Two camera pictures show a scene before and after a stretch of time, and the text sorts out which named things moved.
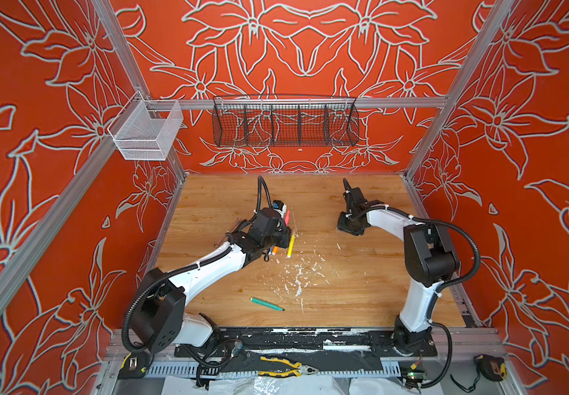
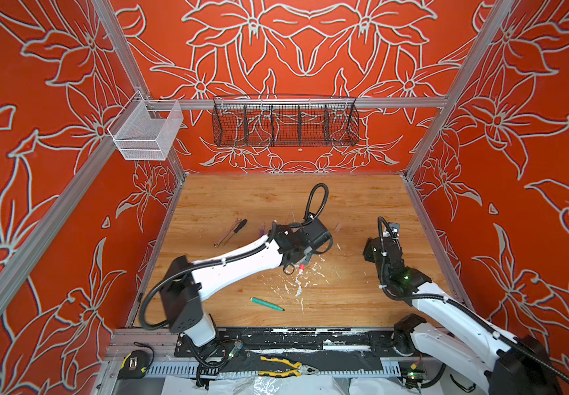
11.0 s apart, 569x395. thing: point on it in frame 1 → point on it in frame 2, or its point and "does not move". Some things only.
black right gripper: (340, 225) → (369, 249)
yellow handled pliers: (297, 373) does not move
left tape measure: (135, 364) does not move
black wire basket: (284, 120) does not move
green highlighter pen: (263, 303) does not move
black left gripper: (284, 230) → (309, 252)
